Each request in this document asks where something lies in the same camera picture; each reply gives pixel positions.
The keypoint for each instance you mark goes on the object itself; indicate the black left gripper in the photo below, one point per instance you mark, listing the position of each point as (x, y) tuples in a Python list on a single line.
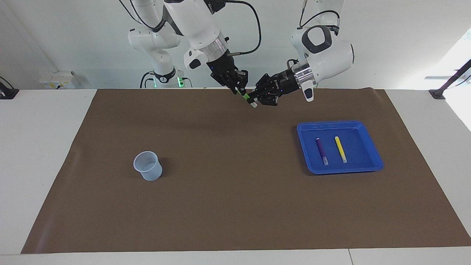
[(283, 84)]

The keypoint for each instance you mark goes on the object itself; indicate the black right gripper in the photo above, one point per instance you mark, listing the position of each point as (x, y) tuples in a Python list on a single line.
[(226, 70)]

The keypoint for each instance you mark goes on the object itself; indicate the green marker pen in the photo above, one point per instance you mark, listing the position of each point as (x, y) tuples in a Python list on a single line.
[(245, 96)]

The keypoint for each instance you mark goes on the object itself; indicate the purple marker pen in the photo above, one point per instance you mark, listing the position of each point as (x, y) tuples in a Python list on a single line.
[(321, 149)]

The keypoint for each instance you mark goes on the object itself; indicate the yellow marker pen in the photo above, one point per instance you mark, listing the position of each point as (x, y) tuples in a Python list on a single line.
[(340, 149)]

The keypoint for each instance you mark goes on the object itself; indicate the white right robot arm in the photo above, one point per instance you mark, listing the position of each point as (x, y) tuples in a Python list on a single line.
[(195, 22)]

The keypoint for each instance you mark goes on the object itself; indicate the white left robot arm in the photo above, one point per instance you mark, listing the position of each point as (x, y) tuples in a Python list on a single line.
[(331, 55)]

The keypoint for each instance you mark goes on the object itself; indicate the blue plastic tray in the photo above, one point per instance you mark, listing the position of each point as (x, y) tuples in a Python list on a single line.
[(353, 165)]

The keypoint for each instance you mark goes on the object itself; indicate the brown table mat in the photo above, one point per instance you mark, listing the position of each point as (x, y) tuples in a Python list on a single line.
[(235, 206)]

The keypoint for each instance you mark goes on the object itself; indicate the translucent plastic pen cup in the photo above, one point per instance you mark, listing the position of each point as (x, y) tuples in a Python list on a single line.
[(151, 173)]

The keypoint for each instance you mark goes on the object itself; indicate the black angled stand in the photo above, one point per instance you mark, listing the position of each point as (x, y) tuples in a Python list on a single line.
[(438, 94)]

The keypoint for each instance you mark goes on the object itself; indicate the black table clamp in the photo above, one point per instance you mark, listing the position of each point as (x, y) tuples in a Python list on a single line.
[(9, 94)]

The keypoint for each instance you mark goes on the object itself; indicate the white wall socket box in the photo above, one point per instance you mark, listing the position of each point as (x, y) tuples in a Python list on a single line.
[(55, 79)]

